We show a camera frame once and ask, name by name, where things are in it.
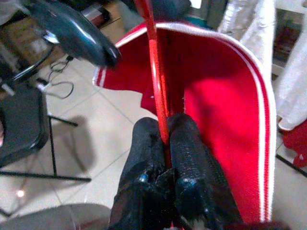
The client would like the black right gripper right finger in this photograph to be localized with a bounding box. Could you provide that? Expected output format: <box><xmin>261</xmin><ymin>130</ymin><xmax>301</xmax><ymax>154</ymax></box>
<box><xmin>166</xmin><ymin>113</ymin><xmax>243</xmax><ymax>230</ymax></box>

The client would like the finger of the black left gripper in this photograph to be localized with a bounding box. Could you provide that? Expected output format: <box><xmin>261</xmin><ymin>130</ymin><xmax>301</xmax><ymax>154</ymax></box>
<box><xmin>24</xmin><ymin>0</ymin><xmax>122</xmax><ymax>68</ymax></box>

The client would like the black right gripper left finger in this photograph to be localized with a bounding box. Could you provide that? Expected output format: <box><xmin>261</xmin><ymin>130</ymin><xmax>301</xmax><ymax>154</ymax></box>
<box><xmin>109</xmin><ymin>116</ymin><xmax>177</xmax><ymax>230</ymax></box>

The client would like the red jacket with white stripes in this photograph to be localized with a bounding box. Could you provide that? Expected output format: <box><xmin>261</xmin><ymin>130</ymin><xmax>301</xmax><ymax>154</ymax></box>
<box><xmin>92</xmin><ymin>23</ymin><xmax>278</xmax><ymax>223</ymax></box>

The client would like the red plastic hanger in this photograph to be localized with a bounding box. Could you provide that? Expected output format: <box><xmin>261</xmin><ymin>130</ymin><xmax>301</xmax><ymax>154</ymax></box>
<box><xmin>133</xmin><ymin>0</ymin><xmax>173</xmax><ymax>168</ymax></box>

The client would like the large plain cardboard box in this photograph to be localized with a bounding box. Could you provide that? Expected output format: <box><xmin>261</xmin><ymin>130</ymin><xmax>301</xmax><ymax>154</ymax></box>
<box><xmin>0</xmin><ymin>16</ymin><xmax>56</xmax><ymax>63</ymax></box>

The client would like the black folding chair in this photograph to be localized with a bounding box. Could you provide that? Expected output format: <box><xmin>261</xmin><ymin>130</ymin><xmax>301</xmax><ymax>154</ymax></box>
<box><xmin>0</xmin><ymin>79</ymin><xmax>92</xmax><ymax>183</ymax></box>

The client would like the red printed t-shirt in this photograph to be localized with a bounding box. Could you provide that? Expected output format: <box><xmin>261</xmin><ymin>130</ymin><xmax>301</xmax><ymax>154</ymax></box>
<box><xmin>282</xmin><ymin>122</ymin><xmax>307</xmax><ymax>168</ymax></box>

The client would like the teal floor mat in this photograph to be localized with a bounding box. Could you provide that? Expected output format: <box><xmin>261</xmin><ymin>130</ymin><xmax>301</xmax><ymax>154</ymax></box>
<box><xmin>184</xmin><ymin>14</ymin><xmax>212</xmax><ymax>27</ymax></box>

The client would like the white grey patterned shirt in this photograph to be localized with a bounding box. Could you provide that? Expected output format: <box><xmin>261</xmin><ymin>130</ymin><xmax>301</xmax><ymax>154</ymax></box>
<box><xmin>217</xmin><ymin>0</ymin><xmax>307</xmax><ymax>131</ymax></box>

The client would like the thin grey floor cable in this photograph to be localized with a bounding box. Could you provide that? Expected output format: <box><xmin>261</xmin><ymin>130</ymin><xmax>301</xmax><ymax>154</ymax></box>
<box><xmin>35</xmin><ymin>55</ymin><xmax>75</xmax><ymax>100</ymax></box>

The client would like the black metal stand frame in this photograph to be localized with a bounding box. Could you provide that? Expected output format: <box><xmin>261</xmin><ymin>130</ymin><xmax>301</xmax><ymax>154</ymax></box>
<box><xmin>275</xmin><ymin>153</ymin><xmax>307</xmax><ymax>172</ymax></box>

